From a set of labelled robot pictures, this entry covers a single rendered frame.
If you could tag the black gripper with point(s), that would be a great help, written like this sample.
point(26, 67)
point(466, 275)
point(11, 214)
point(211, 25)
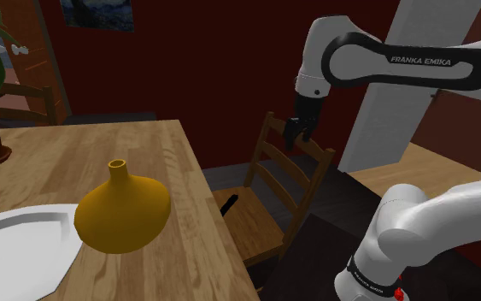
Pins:
point(306, 107)

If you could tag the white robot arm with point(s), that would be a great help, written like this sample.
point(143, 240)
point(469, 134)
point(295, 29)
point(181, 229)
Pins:
point(415, 233)

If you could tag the brown wooden chair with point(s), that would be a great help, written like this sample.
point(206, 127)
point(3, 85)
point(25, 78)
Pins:
point(256, 216)

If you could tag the small black object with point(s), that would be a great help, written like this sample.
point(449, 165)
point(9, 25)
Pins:
point(228, 205)

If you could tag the dark robot stand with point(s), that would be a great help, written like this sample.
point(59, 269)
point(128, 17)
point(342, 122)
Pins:
point(319, 258)

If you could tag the yellow round vase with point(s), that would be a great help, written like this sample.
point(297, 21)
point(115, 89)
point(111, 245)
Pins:
point(122, 212)

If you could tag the dark wooden chair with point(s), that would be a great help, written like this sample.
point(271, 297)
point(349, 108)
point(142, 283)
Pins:
point(27, 104)

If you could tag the brown wooden door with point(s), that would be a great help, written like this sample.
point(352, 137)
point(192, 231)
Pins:
point(32, 58)

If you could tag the white angular plate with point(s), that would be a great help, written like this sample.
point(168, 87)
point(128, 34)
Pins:
point(15, 254)

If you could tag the dark blue wall picture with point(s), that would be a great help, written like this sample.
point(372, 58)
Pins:
point(98, 14)

